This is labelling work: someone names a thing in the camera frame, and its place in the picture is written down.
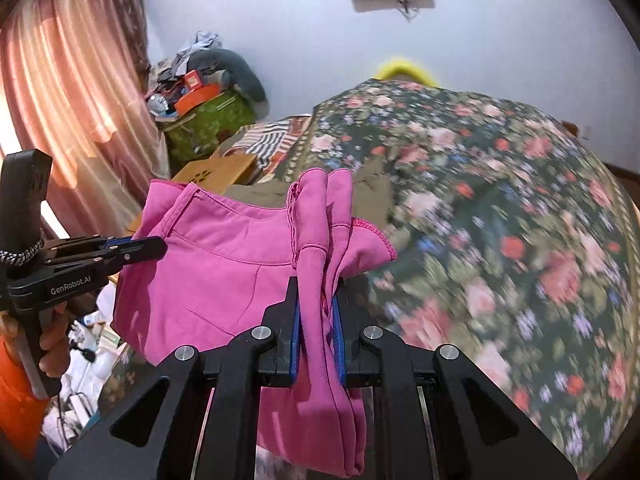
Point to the pink curtain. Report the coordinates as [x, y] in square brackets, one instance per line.
[65, 85]

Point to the wooden bed post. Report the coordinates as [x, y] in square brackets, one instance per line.
[570, 127]

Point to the olive green pants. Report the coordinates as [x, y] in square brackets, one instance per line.
[370, 190]

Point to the striped cloth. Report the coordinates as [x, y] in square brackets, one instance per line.
[270, 142]

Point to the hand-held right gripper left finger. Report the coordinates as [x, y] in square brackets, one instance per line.
[296, 340]

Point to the yellow foam tube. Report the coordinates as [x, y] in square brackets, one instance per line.
[405, 65]

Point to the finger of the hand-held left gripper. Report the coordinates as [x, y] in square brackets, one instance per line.
[125, 243]
[145, 252]

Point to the orange box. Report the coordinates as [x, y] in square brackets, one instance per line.
[197, 98]

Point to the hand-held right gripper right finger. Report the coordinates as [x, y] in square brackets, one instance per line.
[339, 345]

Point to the white wall socket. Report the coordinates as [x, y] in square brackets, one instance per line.
[587, 131]

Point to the person's left forearm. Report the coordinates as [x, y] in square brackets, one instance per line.
[15, 400]

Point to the pile of clothes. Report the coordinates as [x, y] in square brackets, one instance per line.
[195, 42]

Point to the pink pants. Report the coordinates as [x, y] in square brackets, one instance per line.
[225, 270]

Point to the bamboo lap desk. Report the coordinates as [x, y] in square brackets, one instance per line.
[220, 167]

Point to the assorted clutter pile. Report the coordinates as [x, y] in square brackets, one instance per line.
[100, 360]

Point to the green storage box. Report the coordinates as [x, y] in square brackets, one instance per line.
[210, 120]

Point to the person's left hand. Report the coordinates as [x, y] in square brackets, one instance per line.
[54, 342]

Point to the small red box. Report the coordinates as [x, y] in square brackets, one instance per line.
[193, 79]

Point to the grey plush toy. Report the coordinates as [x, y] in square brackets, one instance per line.
[235, 65]

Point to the floral blanket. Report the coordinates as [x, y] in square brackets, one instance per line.
[500, 210]

